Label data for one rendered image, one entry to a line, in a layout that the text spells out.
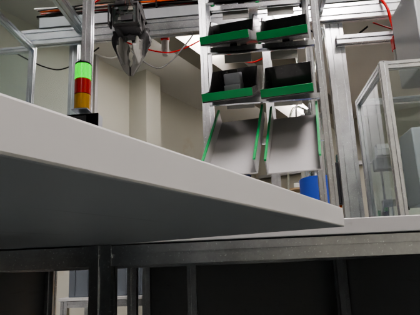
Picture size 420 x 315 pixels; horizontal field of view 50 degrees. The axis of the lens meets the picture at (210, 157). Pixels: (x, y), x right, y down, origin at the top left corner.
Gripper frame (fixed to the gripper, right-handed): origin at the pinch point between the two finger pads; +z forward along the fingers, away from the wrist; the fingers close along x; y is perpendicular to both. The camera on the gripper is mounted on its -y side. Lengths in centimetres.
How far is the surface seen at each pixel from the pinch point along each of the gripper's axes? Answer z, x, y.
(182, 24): -82, -5, -122
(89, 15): -37, -23, -33
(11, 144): 39, 15, 78
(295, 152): 18.2, 37.6, -15.4
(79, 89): -9.3, -23.9, -29.2
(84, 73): -14.5, -22.6, -29.6
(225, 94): 2.8, 21.1, -11.3
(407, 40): -49, 100, -97
